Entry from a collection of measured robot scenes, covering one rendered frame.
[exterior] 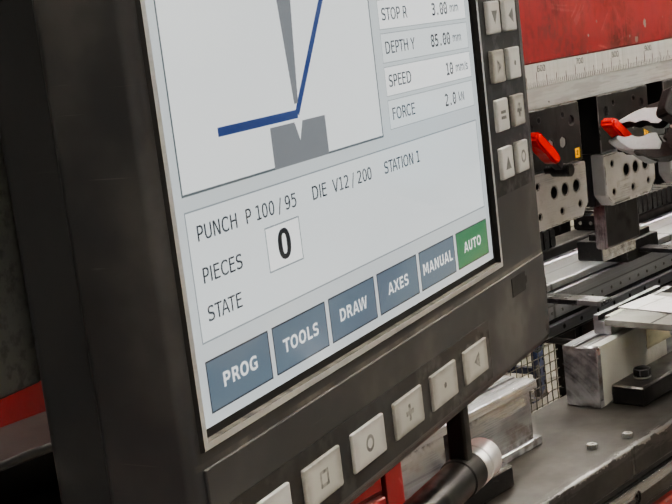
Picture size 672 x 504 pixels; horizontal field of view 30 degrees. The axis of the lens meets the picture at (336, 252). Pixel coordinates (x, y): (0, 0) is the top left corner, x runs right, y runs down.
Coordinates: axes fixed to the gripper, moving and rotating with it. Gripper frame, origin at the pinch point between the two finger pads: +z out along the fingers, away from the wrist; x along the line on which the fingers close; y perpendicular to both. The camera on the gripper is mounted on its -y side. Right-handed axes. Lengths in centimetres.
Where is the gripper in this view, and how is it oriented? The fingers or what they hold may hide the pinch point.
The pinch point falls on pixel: (617, 131)
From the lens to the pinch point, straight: 186.6
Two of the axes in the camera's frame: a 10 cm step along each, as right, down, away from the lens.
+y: 6.0, 4.2, 6.8
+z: -7.4, -0.3, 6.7
